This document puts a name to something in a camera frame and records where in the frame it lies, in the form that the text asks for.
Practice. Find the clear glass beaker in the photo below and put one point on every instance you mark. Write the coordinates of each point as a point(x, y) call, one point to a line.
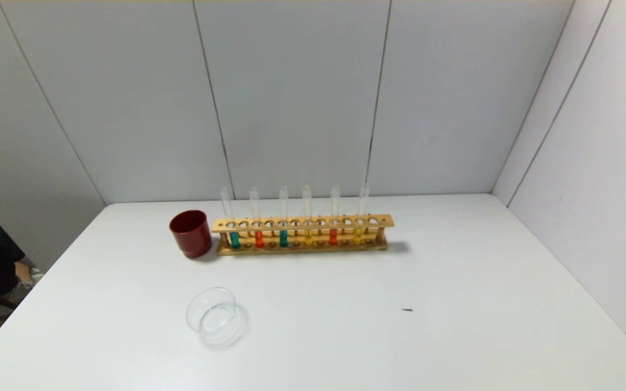
point(210, 312)

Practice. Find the yellow pigment glass test tube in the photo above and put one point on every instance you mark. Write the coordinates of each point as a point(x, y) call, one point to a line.
point(357, 235)
point(308, 237)

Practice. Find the red pigment glass test tube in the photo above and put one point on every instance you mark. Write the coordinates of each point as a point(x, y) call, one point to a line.
point(333, 237)
point(258, 239)

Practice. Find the wooden test tube rack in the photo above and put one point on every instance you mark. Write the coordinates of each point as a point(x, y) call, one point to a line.
point(302, 223)

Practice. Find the dark red cup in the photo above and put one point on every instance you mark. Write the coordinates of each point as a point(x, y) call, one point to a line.
point(191, 236)

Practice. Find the blue pigment glass test tube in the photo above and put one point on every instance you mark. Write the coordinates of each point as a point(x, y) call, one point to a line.
point(234, 240)
point(283, 238)

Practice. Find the grey white shoe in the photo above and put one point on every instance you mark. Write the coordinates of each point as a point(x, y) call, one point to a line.
point(33, 276)

